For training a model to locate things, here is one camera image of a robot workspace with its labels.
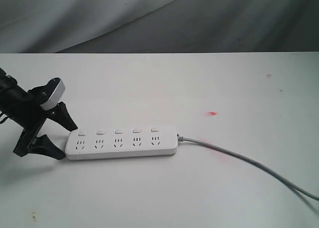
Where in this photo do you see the grey power cable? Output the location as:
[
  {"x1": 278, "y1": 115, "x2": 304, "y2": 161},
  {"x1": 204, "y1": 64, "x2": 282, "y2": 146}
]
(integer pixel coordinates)
[{"x1": 176, "y1": 133, "x2": 319, "y2": 201}]

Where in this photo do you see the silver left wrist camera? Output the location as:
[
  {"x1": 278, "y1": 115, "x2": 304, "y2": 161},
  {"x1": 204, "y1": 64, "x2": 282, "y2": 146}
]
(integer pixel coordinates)
[{"x1": 37, "y1": 77, "x2": 65, "y2": 111}]

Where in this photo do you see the grey backdrop cloth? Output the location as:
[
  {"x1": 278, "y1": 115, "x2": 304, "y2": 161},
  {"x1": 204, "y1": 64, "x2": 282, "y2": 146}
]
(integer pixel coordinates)
[{"x1": 0, "y1": 0, "x2": 319, "y2": 53}]

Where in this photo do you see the white five-outlet power strip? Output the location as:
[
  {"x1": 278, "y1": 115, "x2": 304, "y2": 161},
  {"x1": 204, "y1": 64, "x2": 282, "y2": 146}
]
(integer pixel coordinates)
[{"x1": 65, "y1": 126, "x2": 178, "y2": 160}]

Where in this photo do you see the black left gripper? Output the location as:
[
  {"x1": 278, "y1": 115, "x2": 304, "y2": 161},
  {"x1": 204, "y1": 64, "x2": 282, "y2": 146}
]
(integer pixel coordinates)
[{"x1": 13, "y1": 86, "x2": 78, "y2": 160}]

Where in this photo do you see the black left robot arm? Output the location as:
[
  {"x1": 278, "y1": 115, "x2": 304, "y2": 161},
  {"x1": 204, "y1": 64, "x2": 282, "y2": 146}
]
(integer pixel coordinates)
[{"x1": 0, "y1": 69, "x2": 78, "y2": 160}]

